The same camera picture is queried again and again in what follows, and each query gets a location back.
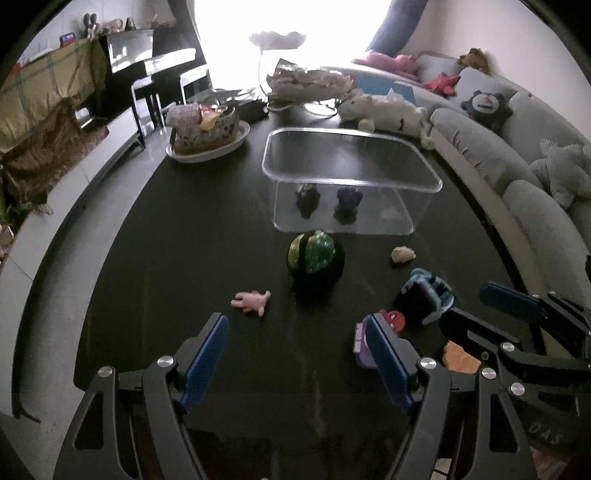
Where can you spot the dark marble desktop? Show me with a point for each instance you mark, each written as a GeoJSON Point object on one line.
{"type": "Point", "coordinates": [207, 230]}

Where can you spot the light blue book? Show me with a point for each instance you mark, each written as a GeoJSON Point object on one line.
{"type": "Point", "coordinates": [371, 85]}

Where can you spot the green and black ball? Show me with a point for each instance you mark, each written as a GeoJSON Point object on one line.
{"type": "Point", "coordinates": [316, 265]}

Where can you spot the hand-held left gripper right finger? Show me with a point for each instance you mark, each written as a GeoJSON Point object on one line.
{"type": "Point", "coordinates": [388, 364]}

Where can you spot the small cream toy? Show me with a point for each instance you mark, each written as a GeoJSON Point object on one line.
{"type": "Point", "coordinates": [402, 254]}

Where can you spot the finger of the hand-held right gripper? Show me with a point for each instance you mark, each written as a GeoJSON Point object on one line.
{"type": "Point", "coordinates": [508, 300]}
{"type": "Point", "coordinates": [466, 330]}

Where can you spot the black toy figure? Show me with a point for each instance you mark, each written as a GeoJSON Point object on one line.
{"type": "Point", "coordinates": [307, 199]}

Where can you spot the navy round cushion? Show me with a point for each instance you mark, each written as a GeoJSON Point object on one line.
{"type": "Point", "coordinates": [487, 106]}

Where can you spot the small blue clock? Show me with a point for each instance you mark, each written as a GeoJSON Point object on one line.
{"type": "Point", "coordinates": [68, 38]}

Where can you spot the blue curtain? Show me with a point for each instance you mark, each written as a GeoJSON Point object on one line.
{"type": "Point", "coordinates": [392, 23]}

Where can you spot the red star plush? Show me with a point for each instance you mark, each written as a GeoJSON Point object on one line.
{"type": "Point", "coordinates": [441, 83]}

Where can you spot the grey crumpled bag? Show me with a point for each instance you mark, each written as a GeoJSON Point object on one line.
{"type": "Point", "coordinates": [221, 94]}

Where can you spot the grey star pillow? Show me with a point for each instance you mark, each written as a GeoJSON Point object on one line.
{"type": "Point", "coordinates": [563, 170]}

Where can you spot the white sheep plush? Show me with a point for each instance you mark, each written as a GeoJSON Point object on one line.
{"type": "Point", "coordinates": [383, 113]}

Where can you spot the purple toy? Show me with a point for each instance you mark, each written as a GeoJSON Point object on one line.
{"type": "Point", "coordinates": [362, 348]}

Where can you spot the dark box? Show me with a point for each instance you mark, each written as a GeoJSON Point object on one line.
{"type": "Point", "coordinates": [254, 108]}

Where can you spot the brown fringed cloth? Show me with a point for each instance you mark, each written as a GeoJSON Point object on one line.
{"type": "Point", "coordinates": [46, 147]}

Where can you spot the grey bunny toy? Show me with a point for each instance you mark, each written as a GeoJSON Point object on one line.
{"type": "Point", "coordinates": [90, 23]}

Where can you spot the dark metronome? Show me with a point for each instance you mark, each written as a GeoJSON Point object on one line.
{"type": "Point", "coordinates": [129, 23]}

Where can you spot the orange cookie toy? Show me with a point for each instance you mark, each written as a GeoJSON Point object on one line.
{"type": "Point", "coordinates": [459, 357]}

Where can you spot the white oval tray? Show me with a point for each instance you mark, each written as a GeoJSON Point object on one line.
{"type": "Point", "coordinates": [231, 147]}

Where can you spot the black piano bench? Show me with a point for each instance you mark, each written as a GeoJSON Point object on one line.
{"type": "Point", "coordinates": [194, 74]}

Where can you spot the small doll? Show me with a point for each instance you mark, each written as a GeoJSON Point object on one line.
{"type": "Point", "coordinates": [113, 25]}

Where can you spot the white low cabinet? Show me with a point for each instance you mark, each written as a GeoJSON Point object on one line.
{"type": "Point", "coordinates": [55, 194]}

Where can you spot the pink toy figure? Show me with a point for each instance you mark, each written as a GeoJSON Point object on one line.
{"type": "Point", "coordinates": [251, 301]}

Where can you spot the dark curtain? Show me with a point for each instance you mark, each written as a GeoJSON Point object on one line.
{"type": "Point", "coordinates": [182, 23]}

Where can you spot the yellow plaid cloth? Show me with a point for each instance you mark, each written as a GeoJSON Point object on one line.
{"type": "Point", "coordinates": [46, 78]}

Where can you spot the grey curved sofa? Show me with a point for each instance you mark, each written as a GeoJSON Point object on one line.
{"type": "Point", "coordinates": [480, 152]}

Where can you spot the purple toy figure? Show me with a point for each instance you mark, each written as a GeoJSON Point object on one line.
{"type": "Point", "coordinates": [348, 203]}

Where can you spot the red spider toy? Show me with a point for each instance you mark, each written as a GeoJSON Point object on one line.
{"type": "Point", "coordinates": [393, 319]}

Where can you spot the white tiered fruit stand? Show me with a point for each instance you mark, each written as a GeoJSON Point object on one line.
{"type": "Point", "coordinates": [277, 39]}

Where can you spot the pink plush toy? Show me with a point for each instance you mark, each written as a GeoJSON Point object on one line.
{"type": "Point", "coordinates": [388, 62]}

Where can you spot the brown lion plush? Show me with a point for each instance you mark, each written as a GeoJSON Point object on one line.
{"type": "Point", "coordinates": [475, 57]}

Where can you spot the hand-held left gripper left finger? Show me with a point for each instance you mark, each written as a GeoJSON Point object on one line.
{"type": "Point", "coordinates": [205, 364]}

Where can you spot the pile of snack packets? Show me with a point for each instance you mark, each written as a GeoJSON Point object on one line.
{"type": "Point", "coordinates": [304, 78]}

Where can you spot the patterned woven basket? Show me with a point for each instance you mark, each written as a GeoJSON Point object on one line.
{"type": "Point", "coordinates": [205, 127]}

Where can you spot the clear plastic container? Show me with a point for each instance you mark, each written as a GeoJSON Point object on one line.
{"type": "Point", "coordinates": [351, 157]}

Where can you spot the black piano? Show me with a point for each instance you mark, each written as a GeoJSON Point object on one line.
{"type": "Point", "coordinates": [138, 60]}

